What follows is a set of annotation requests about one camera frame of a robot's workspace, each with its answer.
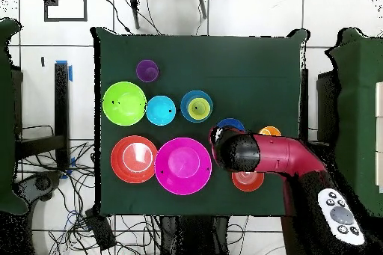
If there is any small dark blue bowl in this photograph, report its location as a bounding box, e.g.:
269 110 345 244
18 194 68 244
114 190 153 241
215 117 246 132

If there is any yellow plastic cup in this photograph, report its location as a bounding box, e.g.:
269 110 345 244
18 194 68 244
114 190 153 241
187 96 211 120

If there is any large pink bowl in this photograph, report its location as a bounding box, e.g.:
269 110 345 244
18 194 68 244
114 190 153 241
154 137 213 196

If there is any medium blue bowl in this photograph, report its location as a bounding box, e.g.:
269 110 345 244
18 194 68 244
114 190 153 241
180 90 214 123

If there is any small cyan bowl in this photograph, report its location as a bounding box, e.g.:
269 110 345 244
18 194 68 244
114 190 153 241
145 95 177 126

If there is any orange plastic cup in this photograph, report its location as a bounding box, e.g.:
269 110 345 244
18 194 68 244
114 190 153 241
258 125 282 137

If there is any small orange bowl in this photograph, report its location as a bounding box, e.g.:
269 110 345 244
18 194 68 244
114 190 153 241
231 170 266 193

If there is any dark green table cloth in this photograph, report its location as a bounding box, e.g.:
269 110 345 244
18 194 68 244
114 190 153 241
91 25 310 218

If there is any purple plastic cup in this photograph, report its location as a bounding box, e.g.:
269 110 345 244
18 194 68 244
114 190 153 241
135 59 160 83

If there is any large lime green bowl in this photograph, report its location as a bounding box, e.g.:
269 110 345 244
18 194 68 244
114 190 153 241
102 81 148 126

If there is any large red-orange bowl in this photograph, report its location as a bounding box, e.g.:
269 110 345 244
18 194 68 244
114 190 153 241
110 135 159 185

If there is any green covered side table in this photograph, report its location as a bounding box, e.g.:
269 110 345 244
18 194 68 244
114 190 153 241
0 17 29 216
324 26 383 218

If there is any black power strip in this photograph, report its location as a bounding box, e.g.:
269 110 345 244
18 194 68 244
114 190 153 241
85 208 117 251

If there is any black metal stand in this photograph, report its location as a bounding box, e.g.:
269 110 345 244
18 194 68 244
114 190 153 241
13 61 71 173

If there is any blue tape strip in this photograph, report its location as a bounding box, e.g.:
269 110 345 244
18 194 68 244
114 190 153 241
55 60 73 82

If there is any grey chair base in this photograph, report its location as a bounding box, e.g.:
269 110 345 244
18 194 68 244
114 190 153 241
11 170 64 205

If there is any black floor cable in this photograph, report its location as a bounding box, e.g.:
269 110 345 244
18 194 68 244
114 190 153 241
99 0 133 34

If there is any tangle of floor cables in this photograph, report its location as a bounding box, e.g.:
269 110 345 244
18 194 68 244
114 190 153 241
14 141 162 255

